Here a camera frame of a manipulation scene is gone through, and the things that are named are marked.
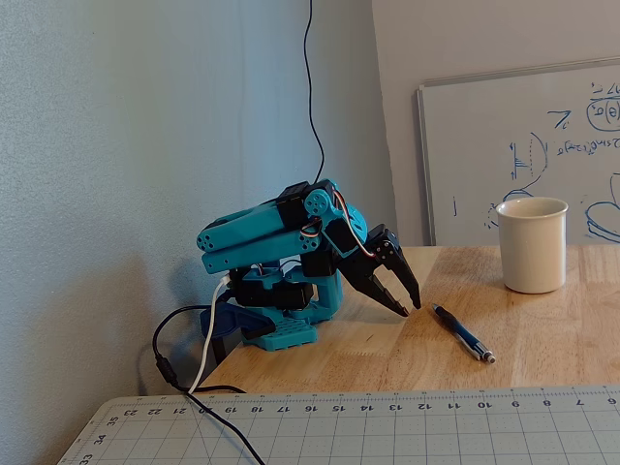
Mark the whiteboard with blue drawings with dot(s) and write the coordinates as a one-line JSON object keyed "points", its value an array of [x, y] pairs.
{"points": [[484, 145]]}

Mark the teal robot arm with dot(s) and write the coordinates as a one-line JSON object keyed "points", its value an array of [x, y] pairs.
{"points": [[252, 235]]}

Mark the blue pen with silver cap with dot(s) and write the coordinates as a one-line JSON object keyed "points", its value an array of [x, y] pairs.
{"points": [[462, 334]]}

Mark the dark blue table clamp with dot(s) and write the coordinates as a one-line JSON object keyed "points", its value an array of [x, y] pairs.
{"points": [[227, 319]]}

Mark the grey gridded cutting mat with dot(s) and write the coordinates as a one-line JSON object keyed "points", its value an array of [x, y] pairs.
{"points": [[387, 431]]}

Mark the cream ceramic mug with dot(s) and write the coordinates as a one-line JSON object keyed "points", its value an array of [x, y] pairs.
{"points": [[533, 247]]}

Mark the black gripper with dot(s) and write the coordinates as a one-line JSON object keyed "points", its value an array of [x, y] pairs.
{"points": [[372, 271]]}

